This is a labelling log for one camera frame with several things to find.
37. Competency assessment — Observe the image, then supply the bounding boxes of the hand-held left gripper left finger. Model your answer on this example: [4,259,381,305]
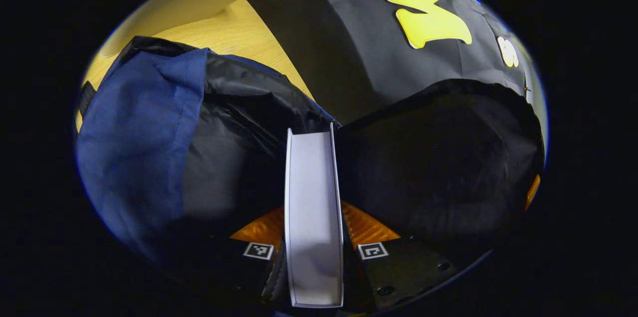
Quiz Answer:
[169,206,290,308]

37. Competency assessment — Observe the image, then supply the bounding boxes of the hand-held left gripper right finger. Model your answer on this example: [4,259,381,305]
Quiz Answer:
[341,201,459,314]

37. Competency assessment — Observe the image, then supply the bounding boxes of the white book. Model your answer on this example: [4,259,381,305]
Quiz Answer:
[284,123,345,309]

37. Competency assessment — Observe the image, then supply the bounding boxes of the blue schoolbag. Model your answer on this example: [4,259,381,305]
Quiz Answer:
[75,35,546,268]

